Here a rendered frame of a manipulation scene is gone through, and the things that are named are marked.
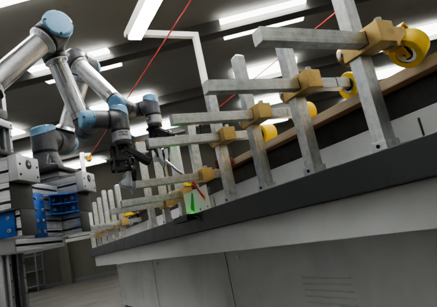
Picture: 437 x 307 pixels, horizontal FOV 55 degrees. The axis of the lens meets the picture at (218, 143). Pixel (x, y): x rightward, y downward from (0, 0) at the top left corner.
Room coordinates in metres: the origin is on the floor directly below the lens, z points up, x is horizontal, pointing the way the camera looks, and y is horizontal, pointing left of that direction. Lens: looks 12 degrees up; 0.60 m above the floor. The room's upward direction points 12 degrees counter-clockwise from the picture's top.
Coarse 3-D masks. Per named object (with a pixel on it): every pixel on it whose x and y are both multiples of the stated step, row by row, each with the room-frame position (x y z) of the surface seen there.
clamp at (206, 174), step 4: (204, 168) 1.72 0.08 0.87; (208, 168) 1.73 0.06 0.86; (196, 172) 1.76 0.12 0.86; (200, 172) 1.72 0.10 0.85; (204, 172) 1.72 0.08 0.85; (208, 172) 1.72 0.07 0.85; (212, 172) 1.73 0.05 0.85; (200, 176) 1.73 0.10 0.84; (204, 176) 1.71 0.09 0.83; (208, 176) 1.72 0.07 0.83; (212, 176) 1.73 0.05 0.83; (200, 180) 1.74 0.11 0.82; (204, 180) 1.73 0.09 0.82; (208, 180) 1.76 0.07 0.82
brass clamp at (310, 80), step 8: (304, 72) 1.05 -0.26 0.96; (312, 72) 1.06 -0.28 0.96; (304, 80) 1.06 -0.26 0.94; (312, 80) 1.06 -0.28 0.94; (320, 80) 1.07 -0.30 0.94; (304, 88) 1.07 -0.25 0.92; (312, 88) 1.08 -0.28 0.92; (280, 96) 1.15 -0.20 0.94; (288, 96) 1.13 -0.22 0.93; (296, 96) 1.12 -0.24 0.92
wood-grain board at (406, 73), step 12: (432, 60) 0.93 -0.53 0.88; (408, 72) 0.99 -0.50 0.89; (420, 72) 0.97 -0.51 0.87; (432, 72) 0.99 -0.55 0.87; (384, 84) 1.06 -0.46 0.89; (396, 84) 1.03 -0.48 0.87; (408, 84) 1.05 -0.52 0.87; (336, 108) 1.23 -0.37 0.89; (348, 108) 1.19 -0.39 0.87; (312, 120) 1.33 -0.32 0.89; (324, 120) 1.29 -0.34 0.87; (288, 132) 1.45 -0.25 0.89; (276, 144) 1.54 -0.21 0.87; (240, 156) 1.77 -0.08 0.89; (216, 168) 1.98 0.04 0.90; (132, 216) 3.47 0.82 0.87
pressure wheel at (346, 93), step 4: (348, 72) 1.17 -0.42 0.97; (344, 76) 1.19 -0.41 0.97; (348, 76) 1.17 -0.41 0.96; (352, 76) 1.16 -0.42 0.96; (352, 80) 1.16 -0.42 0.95; (352, 84) 1.17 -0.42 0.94; (352, 88) 1.17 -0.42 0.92; (356, 88) 1.16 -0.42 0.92; (340, 92) 1.21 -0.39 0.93; (344, 92) 1.20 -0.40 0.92; (348, 92) 1.19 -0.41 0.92; (352, 92) 1.17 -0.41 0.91; (356, 92) 1.17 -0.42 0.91; (344, 96) 1.20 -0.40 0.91; (348, 96) 1.19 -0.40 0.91
